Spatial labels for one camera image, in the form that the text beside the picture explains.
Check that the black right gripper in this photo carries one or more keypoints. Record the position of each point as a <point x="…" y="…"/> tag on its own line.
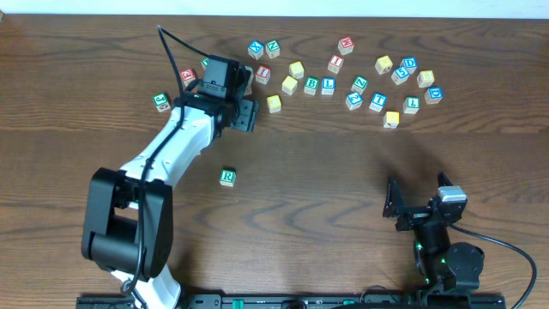
<point x="417" y="215"/>

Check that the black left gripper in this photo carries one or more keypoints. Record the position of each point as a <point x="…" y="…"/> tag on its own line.
<point x="245" y="114"/>

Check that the yellow O block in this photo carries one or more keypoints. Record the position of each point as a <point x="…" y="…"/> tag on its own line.
<point x="274" y="103"/>

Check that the green R letter block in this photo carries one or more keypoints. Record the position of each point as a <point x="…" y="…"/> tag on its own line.
<point x="228" y="177"/>

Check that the green B letter block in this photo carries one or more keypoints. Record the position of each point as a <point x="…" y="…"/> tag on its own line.
<point x="311" y="85"/>

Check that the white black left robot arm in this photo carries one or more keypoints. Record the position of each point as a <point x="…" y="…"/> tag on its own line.
<point x="128" y="228"/>

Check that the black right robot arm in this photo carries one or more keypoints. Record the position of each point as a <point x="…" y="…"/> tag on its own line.
<point x="446" y="266"/>

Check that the red I block left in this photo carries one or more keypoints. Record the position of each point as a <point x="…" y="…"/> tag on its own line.
<point x="263" y="74"/>

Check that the yellow block middle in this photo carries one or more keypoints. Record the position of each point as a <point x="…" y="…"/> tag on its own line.
<point x="289" y="85"/>

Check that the red G letter block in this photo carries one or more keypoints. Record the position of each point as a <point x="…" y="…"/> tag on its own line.
<point x="187" y="76"/>

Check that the blue X letter block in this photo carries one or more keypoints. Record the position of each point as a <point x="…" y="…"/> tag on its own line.
<point x="255" y="49"/>

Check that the green N letter block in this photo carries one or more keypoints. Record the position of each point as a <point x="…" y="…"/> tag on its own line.
<point x="273" y="49"/>

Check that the yellow block lower right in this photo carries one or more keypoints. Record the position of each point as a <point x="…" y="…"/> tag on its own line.
<point x="391" y="119"/>

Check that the green J letter block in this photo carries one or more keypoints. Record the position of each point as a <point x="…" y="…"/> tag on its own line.
<point x="162" y="102"/>

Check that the green L letter block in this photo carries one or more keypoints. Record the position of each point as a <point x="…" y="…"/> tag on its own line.
<point x="411" y="105"/>

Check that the blue L letter block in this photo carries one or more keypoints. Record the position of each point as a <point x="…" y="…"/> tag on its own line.
<point x="328" y="86"/>

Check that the blue D block right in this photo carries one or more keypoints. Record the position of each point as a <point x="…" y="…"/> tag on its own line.
<point x="433" y="95"/>

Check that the blue T letter block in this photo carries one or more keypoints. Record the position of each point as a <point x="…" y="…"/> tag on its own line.
<point x="378" y="102"/>

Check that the red I letter block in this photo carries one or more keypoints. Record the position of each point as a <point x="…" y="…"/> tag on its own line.
<point x="335" y="64"/>

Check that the yellow 8 block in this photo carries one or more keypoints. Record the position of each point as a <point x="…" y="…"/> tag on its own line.
<point x="425" y="78"/>

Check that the green Z letter block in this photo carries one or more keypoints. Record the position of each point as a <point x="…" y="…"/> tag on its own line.
<point x="359" y="84"/>

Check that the red N letter block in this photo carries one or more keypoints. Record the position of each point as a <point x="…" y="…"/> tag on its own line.
<point x="345" y="45"/>

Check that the blue D letter block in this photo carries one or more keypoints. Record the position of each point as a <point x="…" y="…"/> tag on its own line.
<point x="409" y="64"/>

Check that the yellow block upper right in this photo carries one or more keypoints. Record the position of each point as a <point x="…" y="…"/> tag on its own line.
<point x="383" y="65"/>

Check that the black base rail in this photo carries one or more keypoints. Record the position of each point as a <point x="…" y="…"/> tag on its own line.
<point x="371" y="300"/>

